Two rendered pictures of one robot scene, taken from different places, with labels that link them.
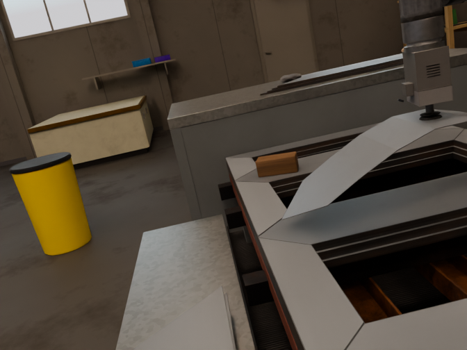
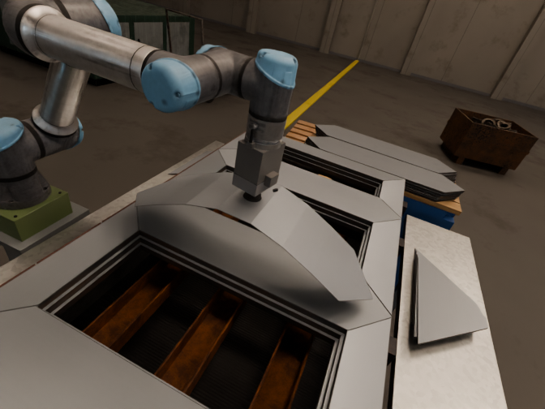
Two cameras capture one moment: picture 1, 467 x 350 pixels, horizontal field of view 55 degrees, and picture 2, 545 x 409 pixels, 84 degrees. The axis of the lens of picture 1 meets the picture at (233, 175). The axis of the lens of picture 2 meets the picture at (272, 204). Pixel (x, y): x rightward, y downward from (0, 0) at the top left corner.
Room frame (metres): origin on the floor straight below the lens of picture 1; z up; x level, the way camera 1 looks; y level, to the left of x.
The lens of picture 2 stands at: (1.42, -0.19, 1.43)
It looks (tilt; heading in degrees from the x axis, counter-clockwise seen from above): 35 degrees down; 198
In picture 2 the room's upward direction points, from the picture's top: 13 degrees clockwise
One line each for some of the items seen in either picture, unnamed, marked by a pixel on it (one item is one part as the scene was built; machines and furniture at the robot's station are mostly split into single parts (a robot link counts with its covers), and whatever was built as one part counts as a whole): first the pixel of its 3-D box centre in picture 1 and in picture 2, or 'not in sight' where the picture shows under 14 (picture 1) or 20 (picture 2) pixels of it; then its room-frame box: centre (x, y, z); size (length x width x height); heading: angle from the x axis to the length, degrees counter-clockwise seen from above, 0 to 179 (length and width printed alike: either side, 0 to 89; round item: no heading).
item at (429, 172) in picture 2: not in sight; (379, 159); (-0.15, -0.20, 0.82); 0.80 x 0.40 x 0.06; 93
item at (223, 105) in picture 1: (313, 83); not in sight; (2.00, -0.44, 1.03); 1.30 x 0.60 x 0.04; 93
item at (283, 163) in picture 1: (277, 164); not in sight; (1.30, -0.14, 0.89); 0.12 x 0.06 x 0.05; 75
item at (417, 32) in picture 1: (422, 31); (264, 127); (0.89, -0.42, 1.21); 0.08 x 0.08 x 0.05
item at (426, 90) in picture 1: (420, 73); (262, 163); (0.89, -0.41, 1.13); 0.10 x 0.09 x 0.16; 82
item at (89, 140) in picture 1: (101, 131); not in sight; (7.62, 2.05, 0.37); 1.99 x 1.66 x 0.75; 5
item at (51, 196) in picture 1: (54, 203); not in sight; (3.46, 1.45, 0.36); 0.46 x 0.46 x 0.73
